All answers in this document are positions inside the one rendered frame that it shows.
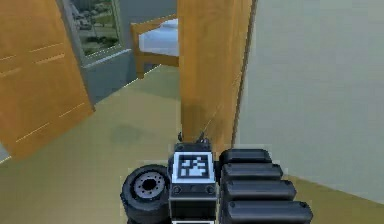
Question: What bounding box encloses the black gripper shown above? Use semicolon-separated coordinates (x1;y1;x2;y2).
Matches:
120;163;172;224

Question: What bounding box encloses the orange wooden chest of drawers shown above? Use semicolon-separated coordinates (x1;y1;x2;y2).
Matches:
0;0;96;161

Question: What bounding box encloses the orange wooden room door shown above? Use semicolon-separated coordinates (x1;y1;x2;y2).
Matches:
176;0;258;158

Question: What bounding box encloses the wooden bed with white mattress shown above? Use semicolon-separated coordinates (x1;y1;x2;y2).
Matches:
129;13;180;80

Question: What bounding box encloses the window with grey frame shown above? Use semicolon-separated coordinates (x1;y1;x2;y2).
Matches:
56;0;134;69

